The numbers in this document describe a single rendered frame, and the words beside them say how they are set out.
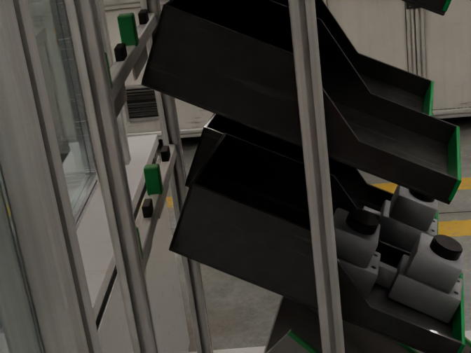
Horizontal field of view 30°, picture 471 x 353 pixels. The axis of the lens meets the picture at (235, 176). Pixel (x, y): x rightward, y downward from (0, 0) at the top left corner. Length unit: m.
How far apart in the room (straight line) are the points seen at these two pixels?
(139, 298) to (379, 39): 3.88
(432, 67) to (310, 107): 3.96
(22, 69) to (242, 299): 3.03
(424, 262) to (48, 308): 0.57
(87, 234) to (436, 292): 1.20
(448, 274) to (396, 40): 3.78
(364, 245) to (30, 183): 0.56
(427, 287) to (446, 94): 3.87
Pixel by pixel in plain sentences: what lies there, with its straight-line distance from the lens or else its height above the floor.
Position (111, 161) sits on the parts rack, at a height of 1.42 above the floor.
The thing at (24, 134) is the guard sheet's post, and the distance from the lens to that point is 0.30.
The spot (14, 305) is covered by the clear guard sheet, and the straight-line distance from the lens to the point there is 0.31.
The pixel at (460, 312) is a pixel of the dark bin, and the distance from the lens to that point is 0.87.
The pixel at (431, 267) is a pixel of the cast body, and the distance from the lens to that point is 0.85.
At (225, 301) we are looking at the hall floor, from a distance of 3.31.
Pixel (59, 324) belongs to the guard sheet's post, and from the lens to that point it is 0.33.
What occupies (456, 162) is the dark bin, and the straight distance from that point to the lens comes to 0.78.
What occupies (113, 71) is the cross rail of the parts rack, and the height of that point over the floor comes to 1.47.
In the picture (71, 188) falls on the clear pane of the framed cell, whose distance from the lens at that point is 2.03.
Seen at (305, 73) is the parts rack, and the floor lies 1.47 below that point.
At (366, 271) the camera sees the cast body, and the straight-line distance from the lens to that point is 0.84.
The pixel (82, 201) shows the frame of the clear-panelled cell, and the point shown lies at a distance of 2.06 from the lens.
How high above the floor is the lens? 1.67
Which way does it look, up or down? 22 degrees down
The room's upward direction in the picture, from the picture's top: 7 degrees counter-clockwise
